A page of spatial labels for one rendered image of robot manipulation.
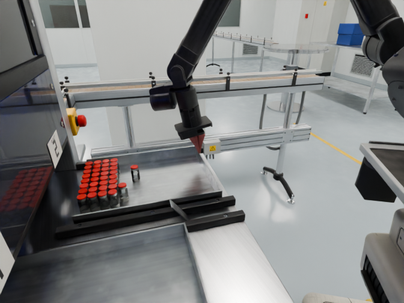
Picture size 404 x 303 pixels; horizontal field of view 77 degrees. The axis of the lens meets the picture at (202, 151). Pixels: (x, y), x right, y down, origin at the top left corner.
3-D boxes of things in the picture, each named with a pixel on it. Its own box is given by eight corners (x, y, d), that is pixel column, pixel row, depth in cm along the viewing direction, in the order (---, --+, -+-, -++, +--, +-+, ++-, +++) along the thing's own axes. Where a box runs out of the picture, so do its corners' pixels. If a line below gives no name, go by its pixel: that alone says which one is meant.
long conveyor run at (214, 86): (16, 115, 132) (5, 85, 125) (26, 106, 146) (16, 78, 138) (323, 90, 179) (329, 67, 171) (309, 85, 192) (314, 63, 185)
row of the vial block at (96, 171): (90, 213, 60) (86, 198, 57) (97, 174, 75) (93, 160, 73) (100, 212, 60) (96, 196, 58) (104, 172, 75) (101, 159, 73)
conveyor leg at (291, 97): (275, 183, 211) (290, 91, 175) (270, 177, 219) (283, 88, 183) (285, 181, 213) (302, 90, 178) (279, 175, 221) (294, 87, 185)
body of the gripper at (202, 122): (175, 130, 77) (169, 107, 73) (207, 121, 78) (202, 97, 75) (179, 138, 71) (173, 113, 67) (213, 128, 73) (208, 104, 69)
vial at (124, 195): (120, 202, 63) (117, 187, 61) (120, 197, 65) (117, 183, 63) (129, 201, 64) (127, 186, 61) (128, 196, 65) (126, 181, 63)
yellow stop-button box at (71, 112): (52, 138, 79) (45, 116, 75) (57, 130, 85) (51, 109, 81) (78, 135, 80) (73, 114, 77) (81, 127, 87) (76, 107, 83)
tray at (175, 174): (75, 228, 56) (71, 216, 54) (88, 169, 78) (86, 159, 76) (222, 202, 64) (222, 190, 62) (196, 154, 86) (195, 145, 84)
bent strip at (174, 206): (172, 228, 56) (171, 207, 53) (170, 219, 58) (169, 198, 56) (232, 216, 59) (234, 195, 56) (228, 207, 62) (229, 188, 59)
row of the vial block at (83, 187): (80, 216, 59) (75, 199, 57) (88, 175, 74) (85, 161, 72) (89, 214, 60) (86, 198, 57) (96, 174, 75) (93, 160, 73)
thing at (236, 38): (279, 48, 425) (280, 38, 417) (270, 48, 421) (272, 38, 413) (212, 36, 731) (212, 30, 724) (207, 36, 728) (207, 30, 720)
